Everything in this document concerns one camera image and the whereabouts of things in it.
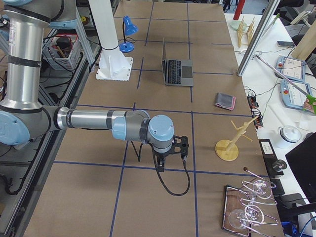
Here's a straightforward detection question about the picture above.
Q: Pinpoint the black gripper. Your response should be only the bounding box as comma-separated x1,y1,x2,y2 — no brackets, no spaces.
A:
154,150,167,172

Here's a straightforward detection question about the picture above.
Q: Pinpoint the grey laptop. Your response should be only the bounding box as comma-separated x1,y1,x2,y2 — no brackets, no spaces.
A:
162,39,194,87

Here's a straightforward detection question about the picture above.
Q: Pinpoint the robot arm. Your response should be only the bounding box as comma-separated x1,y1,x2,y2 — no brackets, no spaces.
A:
0,0,176,165

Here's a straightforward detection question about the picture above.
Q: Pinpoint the person's left hand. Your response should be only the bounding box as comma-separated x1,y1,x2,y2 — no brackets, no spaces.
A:
303,98,316,113

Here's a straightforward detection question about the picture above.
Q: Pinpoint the wooden mug tree stand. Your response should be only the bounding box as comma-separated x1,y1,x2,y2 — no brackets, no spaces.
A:
215,116,258,161

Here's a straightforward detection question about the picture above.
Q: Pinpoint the grey folded cloth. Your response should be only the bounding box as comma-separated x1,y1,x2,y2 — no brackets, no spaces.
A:
215,92,236,111

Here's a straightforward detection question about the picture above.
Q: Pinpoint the lower wine glass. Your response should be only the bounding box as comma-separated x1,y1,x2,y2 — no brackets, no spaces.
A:
228,205,278,230

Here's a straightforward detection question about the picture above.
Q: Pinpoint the wine glass rack tray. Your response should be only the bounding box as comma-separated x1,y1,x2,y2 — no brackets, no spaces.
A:
221,185,278,237

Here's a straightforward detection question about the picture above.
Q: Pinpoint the upper wine glass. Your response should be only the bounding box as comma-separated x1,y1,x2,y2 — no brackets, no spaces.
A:
242,180,277,205

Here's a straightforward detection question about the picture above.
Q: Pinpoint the orange circuit board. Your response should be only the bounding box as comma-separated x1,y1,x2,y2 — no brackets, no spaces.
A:
247,95,263,129

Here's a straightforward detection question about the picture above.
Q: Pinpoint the black box with label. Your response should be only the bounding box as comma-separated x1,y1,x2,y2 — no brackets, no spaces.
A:
259,139,287,178

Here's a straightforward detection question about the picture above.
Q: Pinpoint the white kettle pot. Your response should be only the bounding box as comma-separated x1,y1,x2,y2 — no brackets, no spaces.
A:
276,125,302,148

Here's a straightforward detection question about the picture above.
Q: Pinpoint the blue desk lamp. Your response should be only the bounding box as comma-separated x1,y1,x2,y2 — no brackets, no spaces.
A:
119,15,139,53

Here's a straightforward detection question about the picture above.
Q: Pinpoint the black monitor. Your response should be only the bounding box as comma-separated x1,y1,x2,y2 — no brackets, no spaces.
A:
285,137,316,202

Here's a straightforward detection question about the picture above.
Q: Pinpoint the near teach pendant tablet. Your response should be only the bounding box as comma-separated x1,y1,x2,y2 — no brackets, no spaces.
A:
280,79,306,110

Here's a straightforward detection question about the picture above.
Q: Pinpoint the teach pendant tablet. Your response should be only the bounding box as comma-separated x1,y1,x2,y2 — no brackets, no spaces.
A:
280,79,306,110
276,56,306,82

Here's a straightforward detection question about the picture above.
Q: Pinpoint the wooden dish rack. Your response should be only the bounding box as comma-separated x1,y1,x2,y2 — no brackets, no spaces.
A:
237,17,255,48

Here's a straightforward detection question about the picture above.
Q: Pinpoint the green glass plate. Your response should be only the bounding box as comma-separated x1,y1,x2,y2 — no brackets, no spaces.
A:
230,20,248,31

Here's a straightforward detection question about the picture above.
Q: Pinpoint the white plastic basket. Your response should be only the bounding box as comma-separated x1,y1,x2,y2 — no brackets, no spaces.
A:
42,34,80,70

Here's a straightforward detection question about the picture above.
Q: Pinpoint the far teach pendant tablet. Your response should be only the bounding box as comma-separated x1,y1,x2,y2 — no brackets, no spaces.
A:
276,56,306,82

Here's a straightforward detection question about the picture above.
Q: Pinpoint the black smartphone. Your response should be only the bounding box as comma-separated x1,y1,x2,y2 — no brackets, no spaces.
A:
276,41,295,47

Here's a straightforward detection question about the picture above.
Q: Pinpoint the red cup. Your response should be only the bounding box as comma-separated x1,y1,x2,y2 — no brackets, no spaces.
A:
233,0,245,21

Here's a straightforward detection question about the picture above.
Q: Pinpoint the right black braided cable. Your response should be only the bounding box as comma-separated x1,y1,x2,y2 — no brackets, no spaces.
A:
130,141,191,197

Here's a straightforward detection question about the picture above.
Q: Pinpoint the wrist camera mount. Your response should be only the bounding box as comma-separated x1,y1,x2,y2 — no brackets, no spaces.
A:
169,135,189,162

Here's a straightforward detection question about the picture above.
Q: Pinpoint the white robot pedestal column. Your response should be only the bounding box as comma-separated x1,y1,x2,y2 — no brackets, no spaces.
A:
89,0,133,81

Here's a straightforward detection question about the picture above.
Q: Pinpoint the aluminium frame post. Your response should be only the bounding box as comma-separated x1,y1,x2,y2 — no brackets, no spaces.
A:
237,0,280,77

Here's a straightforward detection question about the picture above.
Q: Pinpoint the green handled reach grabber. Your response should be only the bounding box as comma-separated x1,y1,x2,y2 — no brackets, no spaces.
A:
254,55,316,114

